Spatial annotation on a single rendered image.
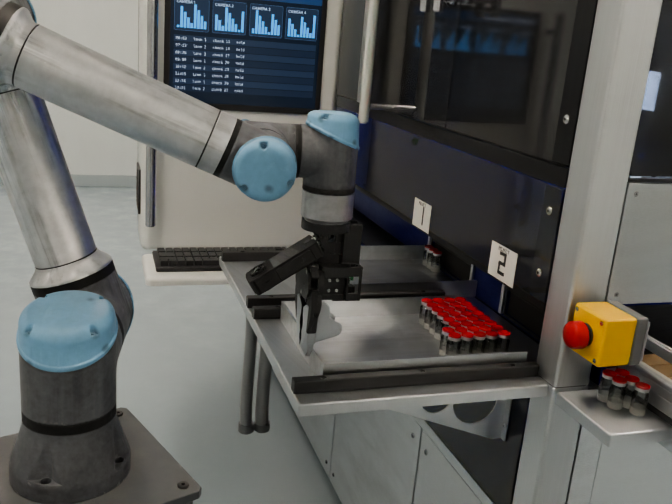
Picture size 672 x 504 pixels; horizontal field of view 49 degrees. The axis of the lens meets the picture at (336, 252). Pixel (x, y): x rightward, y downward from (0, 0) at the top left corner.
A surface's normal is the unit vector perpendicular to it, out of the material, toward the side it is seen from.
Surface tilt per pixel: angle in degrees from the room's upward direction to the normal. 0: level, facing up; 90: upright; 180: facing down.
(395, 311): 90
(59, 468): 73
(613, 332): 90
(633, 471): 90
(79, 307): 7
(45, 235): 92
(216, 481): 0
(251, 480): 0
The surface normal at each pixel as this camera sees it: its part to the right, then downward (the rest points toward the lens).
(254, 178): 0.14, 0.29
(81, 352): 0.58, 0.23
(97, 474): 0.69, -0.04
